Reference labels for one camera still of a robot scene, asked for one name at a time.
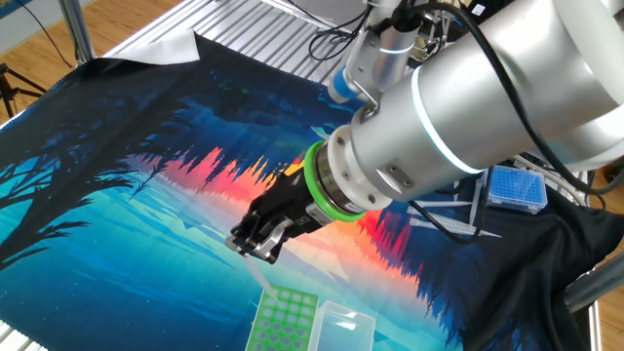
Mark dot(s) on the aluminium frame post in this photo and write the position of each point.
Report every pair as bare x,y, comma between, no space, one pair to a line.
595,285
78,34

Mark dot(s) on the blue pipette tip box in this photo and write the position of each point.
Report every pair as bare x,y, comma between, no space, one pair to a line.
517,187

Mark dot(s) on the small clear pipette tip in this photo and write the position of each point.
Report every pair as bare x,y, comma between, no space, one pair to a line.
475,205
439,204

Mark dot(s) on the black caster wheel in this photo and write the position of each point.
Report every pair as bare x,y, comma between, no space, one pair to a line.
616,173

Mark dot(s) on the green pipette tip holder box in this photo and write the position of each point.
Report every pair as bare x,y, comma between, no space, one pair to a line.
283,319

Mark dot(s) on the forest sunset printed cloth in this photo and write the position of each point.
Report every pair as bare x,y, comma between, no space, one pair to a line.
146,219

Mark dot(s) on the black tripod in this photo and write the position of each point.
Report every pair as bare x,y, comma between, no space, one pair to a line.
4,83

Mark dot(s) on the clear plastic box lid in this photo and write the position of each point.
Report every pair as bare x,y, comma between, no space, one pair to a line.
343,329

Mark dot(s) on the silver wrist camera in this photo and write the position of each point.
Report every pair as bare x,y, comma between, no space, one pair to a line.
346,83

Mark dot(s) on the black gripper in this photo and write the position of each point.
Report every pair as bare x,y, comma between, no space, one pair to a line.
287,202

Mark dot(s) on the metal clamp stand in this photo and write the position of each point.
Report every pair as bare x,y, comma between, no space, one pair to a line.
439,34

